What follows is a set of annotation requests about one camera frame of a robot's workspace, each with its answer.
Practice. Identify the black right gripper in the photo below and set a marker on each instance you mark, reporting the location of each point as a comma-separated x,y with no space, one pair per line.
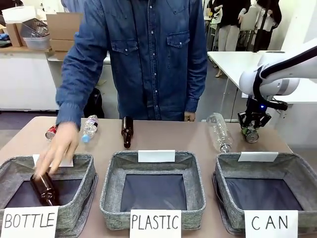
255,111

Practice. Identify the silver aluminium can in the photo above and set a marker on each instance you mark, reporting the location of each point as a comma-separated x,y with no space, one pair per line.
252,137

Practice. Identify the brown glass bottle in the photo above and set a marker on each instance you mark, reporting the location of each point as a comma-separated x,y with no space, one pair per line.
127,131
45,189

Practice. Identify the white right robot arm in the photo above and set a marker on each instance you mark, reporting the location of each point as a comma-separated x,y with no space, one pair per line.
275,74

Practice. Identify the person's right forearm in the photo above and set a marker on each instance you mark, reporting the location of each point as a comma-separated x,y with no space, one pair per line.
68,106

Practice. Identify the person's left forearm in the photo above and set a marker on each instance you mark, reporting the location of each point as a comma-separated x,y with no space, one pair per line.
196,89

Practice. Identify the grey basket labelled can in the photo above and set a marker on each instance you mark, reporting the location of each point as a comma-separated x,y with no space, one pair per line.
223,181

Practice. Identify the paper sign reading can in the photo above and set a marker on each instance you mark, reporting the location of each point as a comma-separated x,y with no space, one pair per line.
271,223

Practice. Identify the grey basket labelled plastic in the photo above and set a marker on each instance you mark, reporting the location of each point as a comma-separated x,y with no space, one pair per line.
114,188

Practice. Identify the grey basket labelled bottle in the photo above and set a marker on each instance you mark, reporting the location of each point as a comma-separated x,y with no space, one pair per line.
81,188

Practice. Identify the red soda can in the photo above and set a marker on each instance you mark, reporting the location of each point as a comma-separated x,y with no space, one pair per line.
51,132

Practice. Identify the metal mesh basket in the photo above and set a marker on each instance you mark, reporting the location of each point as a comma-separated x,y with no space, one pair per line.
34,28

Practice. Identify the person's left hand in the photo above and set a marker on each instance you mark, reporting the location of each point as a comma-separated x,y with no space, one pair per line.
190,116

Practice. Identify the person's right hand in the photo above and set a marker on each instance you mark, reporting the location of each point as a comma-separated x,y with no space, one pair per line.
58,148

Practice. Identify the white blank card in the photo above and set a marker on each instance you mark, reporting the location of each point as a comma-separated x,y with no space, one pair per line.
156,156
257,156
67,162

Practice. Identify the large clear plastic bottle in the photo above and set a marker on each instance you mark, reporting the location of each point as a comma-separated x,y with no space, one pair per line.
220,132

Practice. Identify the white table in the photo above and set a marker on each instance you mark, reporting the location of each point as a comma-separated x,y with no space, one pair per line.
230,64

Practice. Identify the person in black jacket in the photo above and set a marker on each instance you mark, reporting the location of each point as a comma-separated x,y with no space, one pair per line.
268,24

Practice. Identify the person in black coat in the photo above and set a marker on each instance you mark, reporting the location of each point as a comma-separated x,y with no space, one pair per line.
230,24

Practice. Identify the person in denim shirt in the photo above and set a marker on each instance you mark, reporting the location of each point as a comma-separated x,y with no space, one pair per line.
148,54

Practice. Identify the paper sign reading plastic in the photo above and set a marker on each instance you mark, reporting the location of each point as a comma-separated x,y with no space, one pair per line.
155,223

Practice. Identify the black backpack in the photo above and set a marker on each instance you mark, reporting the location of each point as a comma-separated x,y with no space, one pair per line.
94,104

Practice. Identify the small blue-capped water bottle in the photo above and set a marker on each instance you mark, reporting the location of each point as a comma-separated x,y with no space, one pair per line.
89,127

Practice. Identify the flat cardboard box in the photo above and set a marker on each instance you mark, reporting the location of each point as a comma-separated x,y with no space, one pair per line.
62,45

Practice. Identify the large cardboard box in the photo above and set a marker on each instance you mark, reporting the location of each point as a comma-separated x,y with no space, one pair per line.
65,26

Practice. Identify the clear plastic container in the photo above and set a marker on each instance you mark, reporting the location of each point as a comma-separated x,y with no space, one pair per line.
37,42

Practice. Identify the white counter cabinet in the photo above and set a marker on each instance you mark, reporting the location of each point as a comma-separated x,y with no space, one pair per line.
24,79

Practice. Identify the paper sign reading bottle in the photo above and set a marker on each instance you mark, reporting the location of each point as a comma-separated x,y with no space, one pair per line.
29,221

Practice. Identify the small cardboard box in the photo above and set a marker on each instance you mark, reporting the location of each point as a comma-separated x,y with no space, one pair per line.
15,34

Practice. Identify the white box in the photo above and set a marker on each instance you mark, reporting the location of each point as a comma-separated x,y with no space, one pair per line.
18,14

